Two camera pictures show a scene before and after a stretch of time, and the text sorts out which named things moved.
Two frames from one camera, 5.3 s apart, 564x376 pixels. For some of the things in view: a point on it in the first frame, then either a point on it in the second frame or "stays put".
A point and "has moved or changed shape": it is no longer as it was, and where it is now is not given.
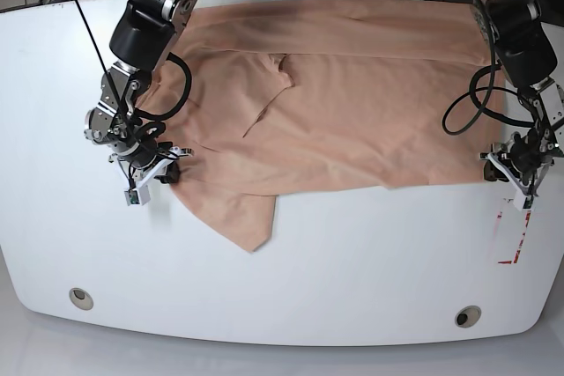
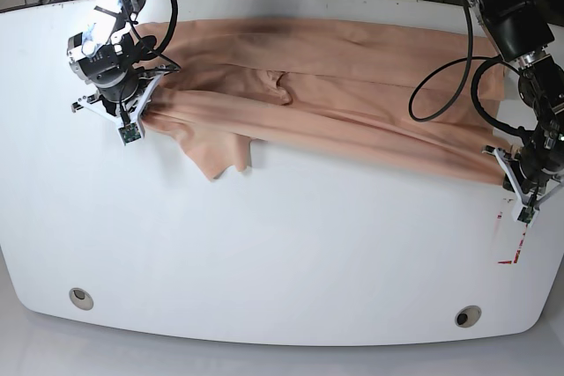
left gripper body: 148,159 -> 122,102
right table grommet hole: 468,316 stays put
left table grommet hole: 81,298 stays put
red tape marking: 521,240 stays put
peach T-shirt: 320,97 has moved or changed shape
